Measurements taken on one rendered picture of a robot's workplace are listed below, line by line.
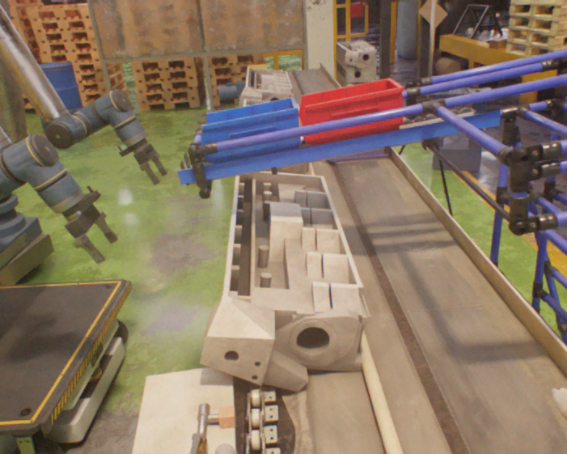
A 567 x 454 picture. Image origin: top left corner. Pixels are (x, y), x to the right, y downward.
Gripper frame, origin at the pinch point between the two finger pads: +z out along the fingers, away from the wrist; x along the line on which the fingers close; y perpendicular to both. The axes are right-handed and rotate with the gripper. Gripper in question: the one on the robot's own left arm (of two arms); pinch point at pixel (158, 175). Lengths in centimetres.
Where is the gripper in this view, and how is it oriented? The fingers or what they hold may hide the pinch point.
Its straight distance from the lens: 241.6
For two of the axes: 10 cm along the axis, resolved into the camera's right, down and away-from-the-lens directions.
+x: 0.6, -3.9, 9.2
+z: 4.8, 8.2, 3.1
